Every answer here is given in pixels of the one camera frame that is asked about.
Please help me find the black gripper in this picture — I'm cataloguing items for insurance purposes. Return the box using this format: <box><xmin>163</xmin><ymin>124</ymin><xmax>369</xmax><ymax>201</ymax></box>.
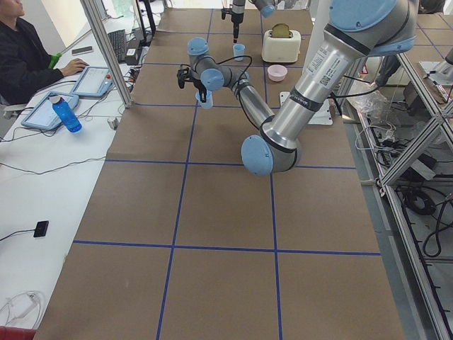
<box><xmin>231</xmin><ymin>4</ymin><xmax>245</xmax><ymax>43</ymax></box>
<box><xmin>190</xmin><ymin>74</ymin><xmax>207</xmax><ymax>103</ymax></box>

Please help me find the light blue cup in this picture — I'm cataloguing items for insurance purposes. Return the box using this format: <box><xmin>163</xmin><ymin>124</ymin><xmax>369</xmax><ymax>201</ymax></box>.
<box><xmin>195</xmin><ymin>90</ymin><xmax>214</xmax><ymax>109</ymax></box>
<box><xmin>233</xmin><ymin>43</ymin><xmax>246</xmax><ymax>62</ymax></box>

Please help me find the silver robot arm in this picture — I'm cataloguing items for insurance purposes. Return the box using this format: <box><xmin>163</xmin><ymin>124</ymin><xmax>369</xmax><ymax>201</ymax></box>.
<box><xmin>177</xmin><ymin>1</ymin><xmax>419</xmax><ymax>176</ymax></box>
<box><xmin>223</xmin><ymin>0</ymin><xmax>277</xmax><ymax>44</ymax></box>

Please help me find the bread slice in toaster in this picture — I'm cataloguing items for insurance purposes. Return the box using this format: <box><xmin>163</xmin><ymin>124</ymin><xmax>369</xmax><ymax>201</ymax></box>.
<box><xmin>271</xmin><ymin>23</ymin><xmax>291</xmax><ymax>38</ymax></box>

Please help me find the cream toaster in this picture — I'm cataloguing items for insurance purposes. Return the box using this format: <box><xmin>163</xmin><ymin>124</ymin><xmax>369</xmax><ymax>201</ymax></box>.
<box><xmin>261</xmin><ymin>30</ymin><xmax>302</xmax><ymax>63</ymax></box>

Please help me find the pink bowl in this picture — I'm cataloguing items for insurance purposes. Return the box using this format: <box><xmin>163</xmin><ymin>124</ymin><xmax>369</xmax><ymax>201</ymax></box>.
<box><xmin>267</xmin><ymin>64</ymin><xmax>287</xmax><ymax>82</ymax></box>

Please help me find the black keyboard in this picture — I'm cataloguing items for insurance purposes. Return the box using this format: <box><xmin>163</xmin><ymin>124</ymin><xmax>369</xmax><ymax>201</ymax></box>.
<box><xmin>107</xmin><ymin>29</ymin><xmax>127</xmax><ymax>63</ymax></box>

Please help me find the teach pendant tablet far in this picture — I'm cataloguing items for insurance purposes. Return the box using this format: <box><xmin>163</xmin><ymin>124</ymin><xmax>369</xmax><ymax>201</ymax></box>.
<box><xmin>71</xmin><ymin>67</ymin><xmax>113</xmax><ymax>98</ymax></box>

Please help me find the teach pendant tablet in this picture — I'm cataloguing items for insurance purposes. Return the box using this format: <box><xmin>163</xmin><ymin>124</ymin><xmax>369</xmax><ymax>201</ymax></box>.
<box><xmin>21</xmin><ymin>91</ymin><xmax>79</xmax><ymax>130</ymax></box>
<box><xmin>71</xmin><ymin>67</ymin><xmax>113</xmax><ymax>98</ymax></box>

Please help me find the black smartphone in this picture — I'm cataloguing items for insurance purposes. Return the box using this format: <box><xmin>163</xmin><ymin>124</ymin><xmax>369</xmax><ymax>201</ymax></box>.
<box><xmin>71</xmin><ymin>46</ymin><xmax>93</xmax><ymax>56</ymax></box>

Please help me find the blue water bottle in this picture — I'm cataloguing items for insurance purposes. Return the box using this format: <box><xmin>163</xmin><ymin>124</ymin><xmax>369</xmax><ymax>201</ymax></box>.
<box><xmin>49</xmin><ymin>96</ymin><xmax>82</xmax><ymax>133</ymax></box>

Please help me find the teach pendant tablet near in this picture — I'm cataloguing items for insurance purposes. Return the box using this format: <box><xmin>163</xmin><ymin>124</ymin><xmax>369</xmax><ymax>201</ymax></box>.
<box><xmin>21</xmin><ymin>91</ymin><xmax>79</xmax><ymax>130</ymax></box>

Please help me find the seated person in black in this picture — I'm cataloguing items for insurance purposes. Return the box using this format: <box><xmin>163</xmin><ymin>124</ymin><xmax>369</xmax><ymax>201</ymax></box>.
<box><xmin>1</xmin><ymin>1</ymin><xmax>88</xmax><ymax>105</ymax></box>

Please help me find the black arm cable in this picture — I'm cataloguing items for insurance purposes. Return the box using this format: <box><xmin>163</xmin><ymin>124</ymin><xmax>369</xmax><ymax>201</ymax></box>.
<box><xmin>212</xmin><ymin>55</ymin><xmax>265</xmax><ymax>128</ymax></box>

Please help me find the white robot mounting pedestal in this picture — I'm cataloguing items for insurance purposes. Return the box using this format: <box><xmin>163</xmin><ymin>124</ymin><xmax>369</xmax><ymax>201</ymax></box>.
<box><xmin>279</xmin><ymin>0</ymin><xmax>358</xmax><ymax>126</ymax></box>

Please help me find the aluminium frame post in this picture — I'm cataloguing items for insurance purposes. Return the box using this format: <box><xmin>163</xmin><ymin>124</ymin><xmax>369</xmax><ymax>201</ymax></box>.
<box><xmin>80</xmin><ymin>0</ymin><xmax>132</xmax><ymax>109</ymax></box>

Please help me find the aluminium frame rack right side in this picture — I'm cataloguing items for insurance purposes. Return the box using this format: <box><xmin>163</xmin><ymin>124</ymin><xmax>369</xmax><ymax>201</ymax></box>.
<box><xmin>357</xmin><ymin>12</ymin><xmax>452</xmax><ymax>339</ymax></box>

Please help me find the small black device with cable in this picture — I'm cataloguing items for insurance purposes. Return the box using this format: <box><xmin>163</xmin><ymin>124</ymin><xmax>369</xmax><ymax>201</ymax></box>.
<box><xmin>33</xmin><ymin>220</ymin><xmax>49</xmax><ymax>238</ymax></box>

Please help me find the white coiled cable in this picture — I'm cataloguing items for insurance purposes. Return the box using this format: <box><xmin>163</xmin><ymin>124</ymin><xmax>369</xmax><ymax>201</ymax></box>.
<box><xmin>0</xmin><ymin>290</ymin><xmax>44</xmax><ymax>329</ymax></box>

